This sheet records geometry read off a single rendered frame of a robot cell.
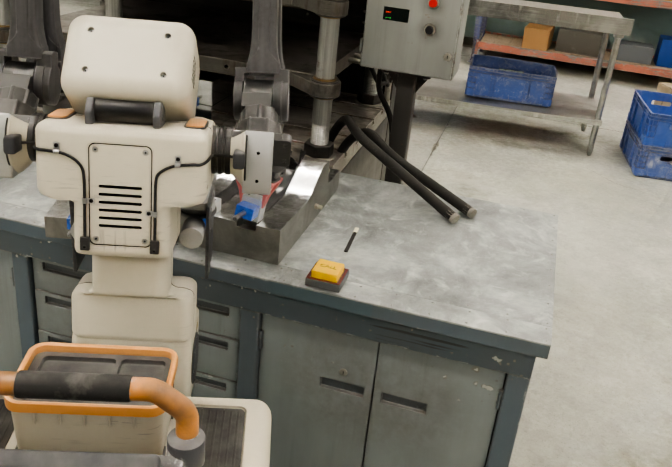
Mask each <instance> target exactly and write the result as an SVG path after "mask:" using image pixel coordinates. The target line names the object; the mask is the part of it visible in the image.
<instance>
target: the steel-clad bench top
mask: <svg viewBox="0 0 672 467"><path fill-rule="evenodd" d="M430 191H431V190H430ZM431 192H432V191H431ZM432 193H433V194H435V193H434V192H432ZM435 195H436V196H437V197H438V198H439V199H440V200H442V201H443V202H444V203H445V204H446V205H447V206H449V207H450V208H451V209H452V210H453V211H454V212H456V213H457V214H458V215H459V216H460V218H459V220H458V221H457V222H456V223H455V224H452V223H450V222H449V221H448V220H447V219H446V218H444V217H443V216H442V215H441V214H440V213H439V212H438V211H436V210H435V209H434V208H433V207H432V206H431V205H430V204H428V203H427V202H426V201H425V200H424V199H423V198H422V197H420V196H419V195H418V194H417V193H416V192H415V191H414V190H412V189H411V188H410V187H409V186H408V185H403V184H398V183H392V182H387V181H382V180H377V179H372V178H367V177H362V176H357V175H352V174H347V173H341V172H340V174H339V184H338V190H337V191H336V192H335V193H334V195H333V196H332V197H331V198H330V200H329V201H328V202H327V203H326V205H325V206H324V207H323V209H322V210H321V211H320V212H319V214H318V215H317V216H316V217H315V219H314V220H313V221H312V222H311V224H310V225H309V226H308V228H307V229H306V230H305V231H304V233H303V234H302V235H301V236H300V238H299V239H298V240H297V242H296V243H295V244H294V245H293V247H292V248H291V249H290V250H289V252H288V253H287V254H286V255H285V257H284V258H283V259H282V261H281V262H280V263H279V264H278V265H275V264H271V263H267V262H262V261H258V260H253V259H249V258H245V257H240V256H236V255H232V254H227V253H223V252H218V251H214V250H212V259H211V266H210V267H211V268H216V269H220V270H224V271H229V272H233V273H237V274H241V275H246V276H250V277H254V278H258V279H263V280H267V281H271V282H276V283H280V284H284V285H288V286H293V287H297V288H301V289H305V290H310V291H314V292H318V293H323V294H327V295H331V296H335V297H340V298H344V299H348V300H353V301H357V302H361V303H365V304H370V305H374V306H378V307H382V308H387V309H391V310H395V311H400V312H404V313H408V314H412V315H417V316H421V317H425V318H430V319H434V320H438V321H442V322H447V323H451V324H455V325H459V326H464V327H468V328H472V329H477V330H481V331H485V332H489V333H494V334H498V335H502V336H506V337H511V338H515V339H519V340H524V341H528V342H532V343H536V344H541V345H545V346H549V347H551V344H552V326H553V307H554V288H555V269H556V250H557V231H558V215H556V214H551V213H546V212H541V211H535V210H530V209H525V208H520V207H515V206H510V205H505V204H500V203H495V202H490V201H484V200H479V199H474V198H469V197H464V196H459V195H456V196H458V197H459V198H460V199H462V200H463V201H465V202H466V203H468V204H469V205H470V206H472V207H473V208H475V209H476V210H477V213H476V215H475V216H474V217H473V218H469V217H467V216H466V215H464V214H463V213H462V212H460V211H459V210H457V209H456V208H455V207H453V206H452V205H451V204H449V203H448V202H446V201H445V200H444V199H442V198H441V197H439V196H438V195H437V194H435ZM56 200H57V199H52V198H49V197H47V196H45V195H43V194H41V193H40V191H39V190H38V187H37V166H36V162H32V163H31V165H30V166H29V167H28V168H26V169H25V170H24V171H23V172H22V173H19V174H18V175H16V176H15V177H14V178H0V218H2V219H6V220H10V221H15V222H19V223H23V224H28V225H32V226H36V227H40V228H45V222H44V216H45V214H46V213H47V212H48V211H49V209H50V208H51V207H52V206H53V204H54V203H55V202H56ZM355 227H357V228H359V230H358V232H357V234H356V236H355V238H354V240H353V242H352V244H351V246H350V248H349V251H348V252H344V250H345V248H346V246H347V244H348V241H349V239H350V237H351V235H352V233H353V231H354V229H355ZM173 259H177V260H181V261H186V262H190V263H194V264H199V265H203V266H205V248H201V247H197V248H193V249H191V248H187V247H185V246H183V245H182V244H181V243H179V242H177V243H175V245H174V248H173ZM319 259H324V260H328V261H333V262H337V263H342V264H344V268H346V269H349V276H348V278H347V280H346V282H345V283H344V285H343V287H342V288H341V290H340V292H339V293H336V292H332V291H328V290H323V289H319V288H315V287H310V286H306V285H305V278H306V276H307V275H308V273H309V272H310V270H311V269H312V268H313V266H314V265H315V263H316V262H318V260H319Z"/></svg>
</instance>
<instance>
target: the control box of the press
mask: <svg viewBox="0 0 672 467"><path fill-rule="evenodd" d="M469 2H470V0H367V5H366V14H365V24H364V33H363V38H360V46H359V52H361V61H360V66H363V67H369V68H375V69H378V71H377V76H376V90H377V94H378V97H379V99H380V101H381V103H382V105H383V107H384V109H385V112H386V114H387V118H388V122H389V146H390V147H391V148H392V149H393V150H394V151H395V152H396V153H397V154H399V155H400V156H401V157H402V158H404V159H405V160H406V161H407V155H408V148H409V141H410V134H411V127H412V120H413V113H414V106H415V99H416V92H417V91H418V90H419V88H420V87H421V86H422V85H423V84H424V83H425V82H426V81H427V80H428V79H429V80H430V79H431V78H436V79H443V80H449V81H452V79H453V78H454V76H455V75H456V73H457V72H458V70H459V63H460V57H461V51H462V45H463V39H464V33H465V27H466V21H467V15H468V8H469ZM383 72H384V73H385V74H389V75H390V77H391V79H392V81H393V83H394V85H395V87H396V95H395V102H394V110H393V115H392V112H391V109H390V107H389V105H388V103H387V101H386V99H385V97H384V94H383V91H382V75H383ZM384 181H387V182H392V183H398V184H403V183H404V182H403V181H402V180H401V179H400V178H399V177H398V176H396V175H395V174H394V173H393V172H392V171H391V170H390V169H388V168H387V167H386V172H385V180H384Z"/></svg>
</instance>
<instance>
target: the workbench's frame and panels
mask: <svg viewBox="0 0 672 467"><path fill-rule="evenodd" d="M90 272H92V255H88V254H85V257H84V259H83V261H82V263H81V265H80V266H79V268H78V270H77V272H74V270H73V254H72V239H65V238H51V237H46V234H45V228H40V227H36V226H32V225H28V224H23V223H19V222H15V221H10V220H6V219H2V218H0V371H13V372H17V370H18V368H19V366H20V365H21V363H22V361H23V359H24V357H25V355H26V353H27V352H28V350H29V349H30V348H31V347H32V346H34V345H36V344H38V343H43V342H58V343H72V335H73V331H72V292H73V291H74V289H75V288H76V286H77V285H78V283H79V282H80V280H81V279H82V278H83V276H84V275H85V274H87V273H90ZM173 276H185V277H190V278H193V279H194V280H195V281H196V283H197V304H196V307H197V308H198V309H199V329H198V336H199V348H198V362H197V371H196V377H195V381H194V386H193V390H192V394H191V397H207V398H231V399H255V400H260V401H262V402H264V403H265V404H266V405H267V406H268V407H269V409H270V411H271V441H270V464H269V467H509V463H510V459H511V455H512V451H513V447H514V443H515V439H516V435H517V431H518V427H519V423H520V419H521V415H522V411H523V407H524V403H525V399H526V395H527V391H528V387H529V383H530V379H531V376H532V372H533V368H534V364H535V360H536V357H538V358H543V359H548V355H549V351H550V347H549V346H545V345H541V344H536V343H532V342H528V341H524V340H519V339H515V338H511V337H506V336H502V335H498V334H494V333H489V332H485V331H481V330H477V329H472V328H468V327H464V326H459V325H455V324H451V323H447V322H442V321H438V320H434V319H430V318H425V317H421V316H417V315H412V314H408V313H404V312H400V311H395V310H391V309H387V308H382V307H378V306H374V305H370V304H365V303H361V302H357V301H353V300H348V299H344V298H340V297H335V296H331V295H327V294H323V293H318V292H314V291H310V290H305V289H301V288H297V287H293V286H288V285H284V284H280V283H276V282H271V281H267V280H263V279H258V278H254V277H250V276H246V275H241V274H237V273H233V272H229V271H224V270H220V269H216V268H211V267H210V272H209V275H208V279H205V266H203V265H199V264H194V263H190V262H186V261H181V260H177V259H173Z"/></svg>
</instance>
